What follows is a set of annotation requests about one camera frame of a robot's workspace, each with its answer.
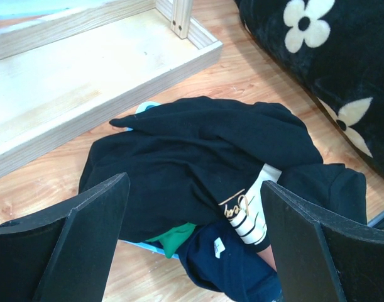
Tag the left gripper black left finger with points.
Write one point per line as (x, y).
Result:
(64, 252)

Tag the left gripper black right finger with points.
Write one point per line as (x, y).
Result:
(321, 255)

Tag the navy blue t shirt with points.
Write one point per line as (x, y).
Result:
(215, 258)

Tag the green t shirt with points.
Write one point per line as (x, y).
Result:
(174, 238)

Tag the black printed t shirt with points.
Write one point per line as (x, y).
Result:
(202, 160)

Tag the orange t shirt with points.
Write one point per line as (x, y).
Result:
(267, 256)

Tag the light blue plastic basket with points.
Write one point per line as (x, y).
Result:
(154, 246)

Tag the wooden clothes rack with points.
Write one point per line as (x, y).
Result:
(68, 70)

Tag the black floral blanket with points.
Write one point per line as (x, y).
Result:
(335, 49)

